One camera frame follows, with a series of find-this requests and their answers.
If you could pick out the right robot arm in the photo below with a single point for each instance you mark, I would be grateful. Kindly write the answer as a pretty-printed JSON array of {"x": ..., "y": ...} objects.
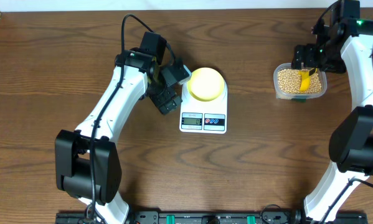
[{"x": 345, "y": 45}]

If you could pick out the white digital kitchen scale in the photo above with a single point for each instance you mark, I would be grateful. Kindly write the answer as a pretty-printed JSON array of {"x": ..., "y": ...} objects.
[{"x": 208, "y": 117}]

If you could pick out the yellow measuring scoop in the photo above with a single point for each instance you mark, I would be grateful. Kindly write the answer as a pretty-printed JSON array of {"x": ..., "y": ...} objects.
[{"x": 305, "y": 78}]

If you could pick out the soybeans pile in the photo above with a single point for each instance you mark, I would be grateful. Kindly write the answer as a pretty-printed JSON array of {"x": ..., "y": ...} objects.
[{"x": 289, "y": 82}]

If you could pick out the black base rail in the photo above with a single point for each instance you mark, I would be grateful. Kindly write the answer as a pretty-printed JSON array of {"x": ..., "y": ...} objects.
[{"x": 276, "y": 217}]

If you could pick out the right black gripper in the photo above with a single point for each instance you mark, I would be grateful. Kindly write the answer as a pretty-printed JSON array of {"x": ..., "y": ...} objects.
[{"x": 308, "y": 50}]

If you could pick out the pale yellow bowl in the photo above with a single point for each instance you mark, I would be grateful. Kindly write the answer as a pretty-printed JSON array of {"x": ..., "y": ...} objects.
[{"x": 206, "y": 84}]

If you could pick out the clear plastic container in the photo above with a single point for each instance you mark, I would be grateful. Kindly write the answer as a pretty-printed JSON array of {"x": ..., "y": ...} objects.
[{"x": 293, "y": 96}]

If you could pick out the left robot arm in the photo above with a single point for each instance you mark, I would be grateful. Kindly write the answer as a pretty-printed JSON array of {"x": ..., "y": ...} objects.
[{"x": 87, "y": 165}]

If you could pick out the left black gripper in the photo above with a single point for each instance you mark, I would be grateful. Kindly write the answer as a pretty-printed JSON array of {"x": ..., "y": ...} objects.
[{"x": 169, "y": 94}]

